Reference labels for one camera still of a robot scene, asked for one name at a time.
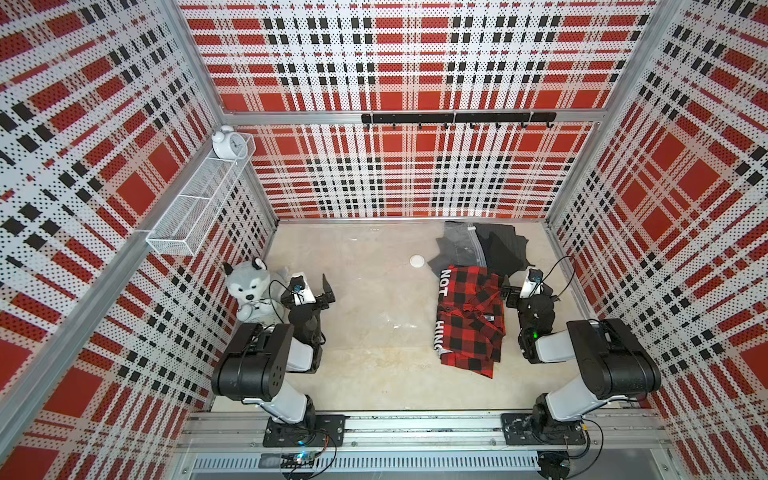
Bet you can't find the red black plaid shirt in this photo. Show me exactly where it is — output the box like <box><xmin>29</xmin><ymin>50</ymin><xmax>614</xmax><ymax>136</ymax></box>
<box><xmin>433</xmin><ymin>265</ymin><xmax>506</xmax><ymax>378</ymax></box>

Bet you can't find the clear vacuum bag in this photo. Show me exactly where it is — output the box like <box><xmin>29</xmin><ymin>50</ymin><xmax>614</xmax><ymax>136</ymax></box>
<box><xmin>427</xmin><ymin>221</ymin><xmax>487</xmax><ymax>277</ymax></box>

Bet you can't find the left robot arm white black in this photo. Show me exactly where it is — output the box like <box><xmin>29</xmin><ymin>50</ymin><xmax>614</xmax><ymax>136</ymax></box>
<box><xmin>211</xmin><ymin>274</ymin><xmax>336</xmax><ymax>432</ymax></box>

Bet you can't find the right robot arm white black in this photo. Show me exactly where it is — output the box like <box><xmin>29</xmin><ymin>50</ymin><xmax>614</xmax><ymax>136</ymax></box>
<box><xmin>502</xmin><ymin>281</ymin><xmax>662</xmax><ymax>437</ymax></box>

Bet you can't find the husky plush toy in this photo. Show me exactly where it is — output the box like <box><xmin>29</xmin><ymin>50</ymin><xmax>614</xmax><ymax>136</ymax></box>
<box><xmin>222</xmin><ymin>257</ymin><xmax>287</xmax><ymax>327</ymax></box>

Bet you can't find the small circuit board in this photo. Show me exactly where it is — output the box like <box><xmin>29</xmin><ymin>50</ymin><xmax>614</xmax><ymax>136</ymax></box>
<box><xmin>258</xmin><ymin>452</ymin><xmax>316</xmax><ymax>470</ymax></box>

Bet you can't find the white alarm clock on shelf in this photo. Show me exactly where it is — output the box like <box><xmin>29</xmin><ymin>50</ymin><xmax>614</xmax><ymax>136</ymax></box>
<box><xmin>212</xmin><ymin>125</ymin><xmax>248</xmax><ymax>161</ymax></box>

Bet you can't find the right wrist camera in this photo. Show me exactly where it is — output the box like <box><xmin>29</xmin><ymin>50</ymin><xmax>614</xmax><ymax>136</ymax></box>
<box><xmin>520</xmin><ymin>268</ymin><xmax>544</xmax><ymax>298</ymax></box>

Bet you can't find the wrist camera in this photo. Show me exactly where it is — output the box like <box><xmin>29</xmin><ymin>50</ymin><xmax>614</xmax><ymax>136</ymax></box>
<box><xmin>287</xmin><ymin>272</ymin><xmax>316</xmax><ymax>305</ymax></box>
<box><xmin>520</xmin><ymin>268</ymin><xmax>544</xmax><ymax>298</ymax></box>

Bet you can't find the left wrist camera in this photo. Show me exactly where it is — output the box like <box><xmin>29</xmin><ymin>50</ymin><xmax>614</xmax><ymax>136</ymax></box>
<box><xmin>287</xmin><ymin>272</ymin><xmax>316</xmax><ymax>305</ymax></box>

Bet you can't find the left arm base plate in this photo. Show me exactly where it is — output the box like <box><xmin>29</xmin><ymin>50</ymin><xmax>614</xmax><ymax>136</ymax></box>
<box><xmin>262</xmin><ymin>414</ymin><xmax>347</xmax><ymax>448</ymax></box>

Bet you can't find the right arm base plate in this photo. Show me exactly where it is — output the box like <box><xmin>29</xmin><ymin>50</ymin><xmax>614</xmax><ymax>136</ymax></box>
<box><xmin>501</xmin><ymin>413</ymin><xmax>587</xmax><ymax>446</ymax></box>

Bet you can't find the white wire shelf basket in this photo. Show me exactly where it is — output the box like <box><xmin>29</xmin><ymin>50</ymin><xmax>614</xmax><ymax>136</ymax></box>
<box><xmin>147</xmin><ymin>132</ymin><xmax>256</xmax><ymax>257</ymax></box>

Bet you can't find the aluminium mounting rail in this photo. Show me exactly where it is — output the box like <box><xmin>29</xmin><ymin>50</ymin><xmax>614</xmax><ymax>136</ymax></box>
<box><xmin>178</xmin><ymin>409</ymin><xmax>673</xmax><ymax>453</ymax></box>

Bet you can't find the black hook rail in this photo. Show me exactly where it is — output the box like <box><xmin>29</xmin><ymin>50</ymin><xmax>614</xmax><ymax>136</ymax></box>
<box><xmin>361</xmin><ymin>112</ymin><xmax>557</xmax><ymax>126</ymax></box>

